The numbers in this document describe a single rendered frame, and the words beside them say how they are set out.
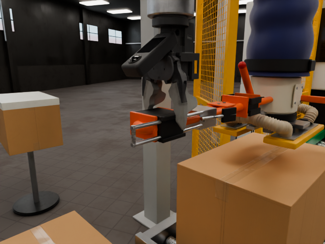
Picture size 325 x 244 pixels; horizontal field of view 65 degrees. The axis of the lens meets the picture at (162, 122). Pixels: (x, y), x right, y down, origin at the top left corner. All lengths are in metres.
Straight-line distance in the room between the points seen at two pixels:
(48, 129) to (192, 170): 1.56
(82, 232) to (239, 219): 0.76
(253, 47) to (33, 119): 1.72
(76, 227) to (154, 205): 0.93
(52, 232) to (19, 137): 1.02
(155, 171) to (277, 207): 1.34
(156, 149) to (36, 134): 0.96
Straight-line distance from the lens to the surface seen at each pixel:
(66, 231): 1.36
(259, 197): 0.80
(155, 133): 0.48
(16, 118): 2.18
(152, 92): 0.53
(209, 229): 0.96
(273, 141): 0.87
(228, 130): 0.94
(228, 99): 0.78
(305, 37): 0.96
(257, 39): 0.95
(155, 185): 2.06
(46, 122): 2.23
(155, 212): 2.19
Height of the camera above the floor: 1.32
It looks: 14 degrees down
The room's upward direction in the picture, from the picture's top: straight up
